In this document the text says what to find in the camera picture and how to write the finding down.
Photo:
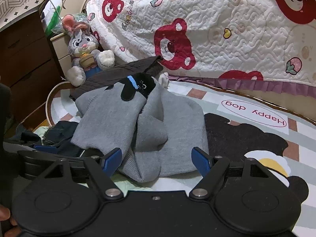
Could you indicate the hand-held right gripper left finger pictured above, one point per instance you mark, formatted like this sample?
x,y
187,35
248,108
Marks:
x,y
112,161

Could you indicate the beige bed frame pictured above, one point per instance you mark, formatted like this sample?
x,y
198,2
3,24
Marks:
x,y
271,98

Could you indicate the green plastic bag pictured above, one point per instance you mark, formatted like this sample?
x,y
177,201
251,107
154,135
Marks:
x,y
53,19

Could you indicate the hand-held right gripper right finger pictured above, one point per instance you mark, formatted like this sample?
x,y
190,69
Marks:
x,y
201,161

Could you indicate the grey plush bunny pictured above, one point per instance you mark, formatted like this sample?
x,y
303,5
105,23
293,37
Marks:
x,y
81,43

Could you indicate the bear-print quilt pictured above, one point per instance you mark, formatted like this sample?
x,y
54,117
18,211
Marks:
x,y
222,29

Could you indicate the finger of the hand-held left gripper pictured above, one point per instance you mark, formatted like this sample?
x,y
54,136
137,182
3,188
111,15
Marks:
x,y
45,149

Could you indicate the green quilted mat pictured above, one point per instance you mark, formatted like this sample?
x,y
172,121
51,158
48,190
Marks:
x,y
130,185

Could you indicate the grey cat-print sweater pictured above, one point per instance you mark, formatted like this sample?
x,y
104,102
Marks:
x,y
172,118

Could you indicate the person's left hand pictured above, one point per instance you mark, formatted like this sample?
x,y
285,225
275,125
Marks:
x,y
5,214

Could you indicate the small white plush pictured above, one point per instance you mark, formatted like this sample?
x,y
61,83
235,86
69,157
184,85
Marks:
x,y
163,79

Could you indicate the printed round rug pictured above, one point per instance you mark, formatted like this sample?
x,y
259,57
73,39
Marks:
x,y
271,133

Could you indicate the brown knitted sweater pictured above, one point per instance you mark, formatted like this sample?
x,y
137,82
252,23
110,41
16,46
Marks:
x,y
111,72

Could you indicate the cream nightstand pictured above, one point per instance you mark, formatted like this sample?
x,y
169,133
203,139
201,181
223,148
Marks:
x,y
60,51

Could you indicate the wooden dresser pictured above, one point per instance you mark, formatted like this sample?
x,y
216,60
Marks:
x,y
24,61

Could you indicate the geometric patterned cloth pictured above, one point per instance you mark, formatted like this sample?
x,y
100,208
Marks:
x,y
19,2

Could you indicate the dark jeans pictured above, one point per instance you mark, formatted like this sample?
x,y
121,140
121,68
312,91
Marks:
x,y
61,133

